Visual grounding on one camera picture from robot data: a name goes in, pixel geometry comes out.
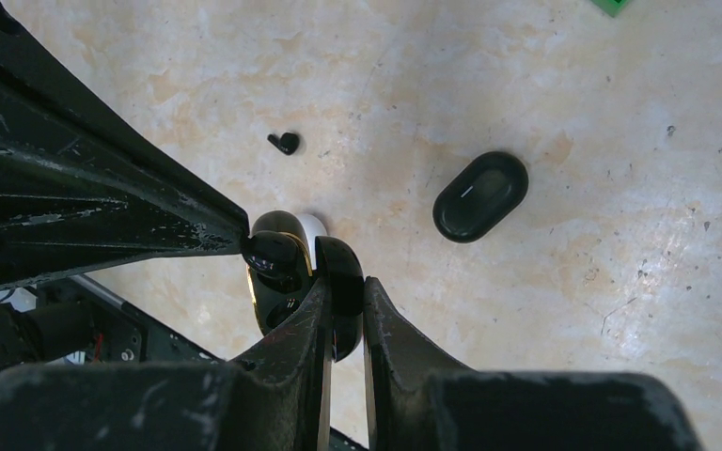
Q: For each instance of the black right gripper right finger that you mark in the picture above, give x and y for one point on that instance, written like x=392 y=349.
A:
x=421 y=398

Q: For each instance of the green block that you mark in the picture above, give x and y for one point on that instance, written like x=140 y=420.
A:
x=611 y=7

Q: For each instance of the black earbud charging case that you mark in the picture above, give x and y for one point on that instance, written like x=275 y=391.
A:
x=480 y=197

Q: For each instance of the white earbud charging case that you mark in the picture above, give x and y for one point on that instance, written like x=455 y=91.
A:
x=313 y=228

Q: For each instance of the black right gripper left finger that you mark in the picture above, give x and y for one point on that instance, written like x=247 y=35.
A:
x=37 y=413

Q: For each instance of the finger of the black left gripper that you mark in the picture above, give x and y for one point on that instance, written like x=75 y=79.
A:
x=85 y=206
x=42 y=104

